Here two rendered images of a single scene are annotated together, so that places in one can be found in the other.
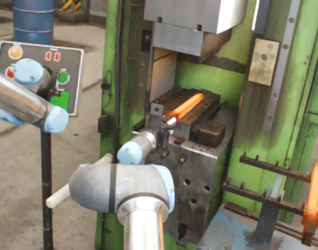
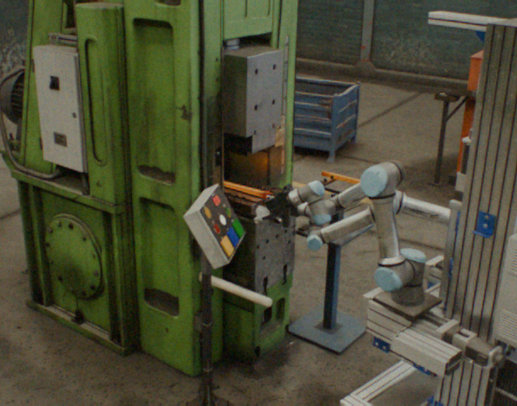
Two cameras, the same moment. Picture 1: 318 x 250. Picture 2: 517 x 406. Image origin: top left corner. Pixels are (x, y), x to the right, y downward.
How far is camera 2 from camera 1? 347 cm
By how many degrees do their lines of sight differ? 66
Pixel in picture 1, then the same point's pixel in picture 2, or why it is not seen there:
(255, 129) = (277, 178)
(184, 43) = (267, 140)
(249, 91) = (272, 154)
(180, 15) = (264, 123)
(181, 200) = (283, 247)
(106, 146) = (198, 267)
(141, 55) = (216, 169)
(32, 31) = not seen: outside the picture
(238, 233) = not seen: hidden behind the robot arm
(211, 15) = (277, 115)
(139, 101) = not seen: hidden behind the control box
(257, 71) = (277, 138)
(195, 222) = (290, 256)
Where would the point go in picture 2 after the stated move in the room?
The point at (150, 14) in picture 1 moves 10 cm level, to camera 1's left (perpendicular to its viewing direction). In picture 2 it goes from (250, 131) to (243, 137)
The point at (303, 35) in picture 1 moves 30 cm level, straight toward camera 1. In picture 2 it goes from (289, 104) to (336, 112)
